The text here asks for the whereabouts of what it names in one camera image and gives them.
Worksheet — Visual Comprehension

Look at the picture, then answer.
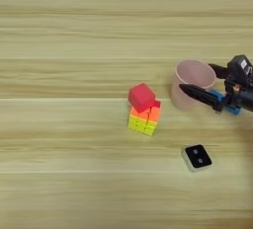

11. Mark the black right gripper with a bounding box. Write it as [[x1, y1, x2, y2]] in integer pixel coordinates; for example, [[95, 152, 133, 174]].
[[178, 62, 253, 114]]

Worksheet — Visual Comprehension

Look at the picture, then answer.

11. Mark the red cube block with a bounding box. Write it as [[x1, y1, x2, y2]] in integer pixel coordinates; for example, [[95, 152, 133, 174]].
[[127, 82, 157, 114]]

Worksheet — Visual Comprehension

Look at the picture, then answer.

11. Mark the colourful puzzle cube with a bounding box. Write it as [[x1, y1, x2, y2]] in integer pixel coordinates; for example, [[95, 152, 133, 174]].
[[126, 98, 163, 137]]

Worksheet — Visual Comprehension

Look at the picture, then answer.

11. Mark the pink plastic cup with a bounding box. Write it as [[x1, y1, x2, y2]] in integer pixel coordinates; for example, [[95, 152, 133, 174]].
[[170, 58, 217, 112]]

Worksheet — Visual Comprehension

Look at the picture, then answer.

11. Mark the blue rectangular block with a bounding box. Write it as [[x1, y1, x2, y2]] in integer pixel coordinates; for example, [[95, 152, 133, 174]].
[[209, 88, 242, 115]]

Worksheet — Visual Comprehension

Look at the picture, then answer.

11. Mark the black white square device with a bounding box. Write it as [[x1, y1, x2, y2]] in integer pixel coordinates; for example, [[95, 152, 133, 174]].
[[181, 143, 213, 174]]

